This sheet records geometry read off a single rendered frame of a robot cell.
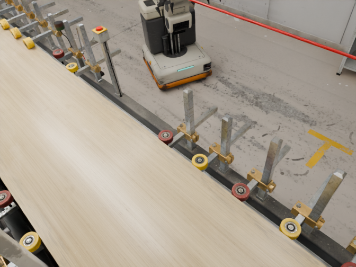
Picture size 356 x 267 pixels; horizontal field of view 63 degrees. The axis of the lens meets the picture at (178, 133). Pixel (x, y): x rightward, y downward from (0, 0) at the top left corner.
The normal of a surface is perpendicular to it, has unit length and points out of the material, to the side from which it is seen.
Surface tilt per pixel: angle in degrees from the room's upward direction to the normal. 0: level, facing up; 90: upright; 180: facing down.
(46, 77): 0
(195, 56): 0
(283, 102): 0
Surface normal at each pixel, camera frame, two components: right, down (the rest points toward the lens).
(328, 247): -0.08, -0.66
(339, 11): -0.71, 0.56
